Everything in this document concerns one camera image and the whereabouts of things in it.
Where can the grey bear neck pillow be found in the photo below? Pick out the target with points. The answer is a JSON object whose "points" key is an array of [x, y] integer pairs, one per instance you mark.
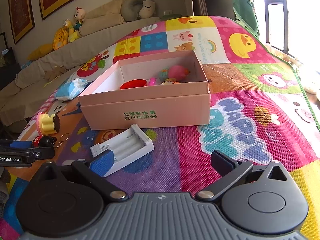
{"points": [[132, 10]]}

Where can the pink plastic net scoop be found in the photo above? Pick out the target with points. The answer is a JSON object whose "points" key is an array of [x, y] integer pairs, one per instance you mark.
{"points": [[152, 81]]}

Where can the pink pig toy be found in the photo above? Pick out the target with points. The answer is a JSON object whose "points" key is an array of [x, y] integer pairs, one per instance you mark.
{"points": [[177, 72]]}

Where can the pink cardboard box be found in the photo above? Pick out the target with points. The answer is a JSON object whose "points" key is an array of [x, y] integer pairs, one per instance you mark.
{"points": [[187, 103]]}

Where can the green patterned cloth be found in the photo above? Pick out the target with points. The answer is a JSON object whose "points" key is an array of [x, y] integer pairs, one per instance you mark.
{"points": [[245, 14]]}

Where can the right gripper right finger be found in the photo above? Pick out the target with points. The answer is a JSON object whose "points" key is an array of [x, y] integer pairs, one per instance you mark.
{"points": [[232, 172]]}

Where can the yellow tiger plush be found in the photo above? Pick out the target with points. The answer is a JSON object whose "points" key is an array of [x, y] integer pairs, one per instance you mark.
{"points": [[62, 36]]}

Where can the yellow toy camera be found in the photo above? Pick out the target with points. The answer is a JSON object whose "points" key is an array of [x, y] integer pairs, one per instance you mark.
{"points": [[170, 81]]}

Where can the cartoon boy doll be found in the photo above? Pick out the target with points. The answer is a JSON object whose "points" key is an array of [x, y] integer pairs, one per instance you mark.
{"points": [[73, 33]]}

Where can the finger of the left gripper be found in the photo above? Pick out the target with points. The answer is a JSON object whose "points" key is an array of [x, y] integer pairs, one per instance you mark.
{"points": [[42, 153], [15, 144]]}

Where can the red plastic lid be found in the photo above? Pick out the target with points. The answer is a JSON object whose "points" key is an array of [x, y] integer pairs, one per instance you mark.
{"points": [[136, 83]]}

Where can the pink gold cupcake toy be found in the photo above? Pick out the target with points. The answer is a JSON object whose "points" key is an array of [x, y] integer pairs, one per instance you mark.
{"points": [[47, 124]]}

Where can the white battery charger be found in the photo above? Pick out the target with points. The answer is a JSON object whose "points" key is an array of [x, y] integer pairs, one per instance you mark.
{"points": [[128, 146]]}

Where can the yellow pillow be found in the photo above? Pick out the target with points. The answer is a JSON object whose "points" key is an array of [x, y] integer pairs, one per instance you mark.
{"points": [[41, 51]]}

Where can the blue white tissue pack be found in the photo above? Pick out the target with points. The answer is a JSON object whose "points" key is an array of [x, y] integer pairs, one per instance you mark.
{"points": [[71, 89]]}

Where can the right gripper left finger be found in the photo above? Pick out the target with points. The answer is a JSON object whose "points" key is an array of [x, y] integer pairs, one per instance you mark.
{"points": [[91, 174]]}

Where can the beige sofa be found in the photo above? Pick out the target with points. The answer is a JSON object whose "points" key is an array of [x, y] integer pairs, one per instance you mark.
{"points": [[21, 98]]}

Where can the folded beige blanket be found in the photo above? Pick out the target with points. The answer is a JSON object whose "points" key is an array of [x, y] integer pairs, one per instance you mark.
{"points": [[103, 17]]}

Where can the black red keychain toy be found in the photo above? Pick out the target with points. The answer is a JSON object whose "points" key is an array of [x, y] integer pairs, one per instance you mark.
{"points": [[49, 141]]}

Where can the colourful cartoon play mat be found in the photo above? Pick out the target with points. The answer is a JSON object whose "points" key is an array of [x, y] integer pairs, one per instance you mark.
{"points": [[258, 112]]}

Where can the small brown plush toy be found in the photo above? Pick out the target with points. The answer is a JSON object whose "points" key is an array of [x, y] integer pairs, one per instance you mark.
{"points": [[50, 75]]}

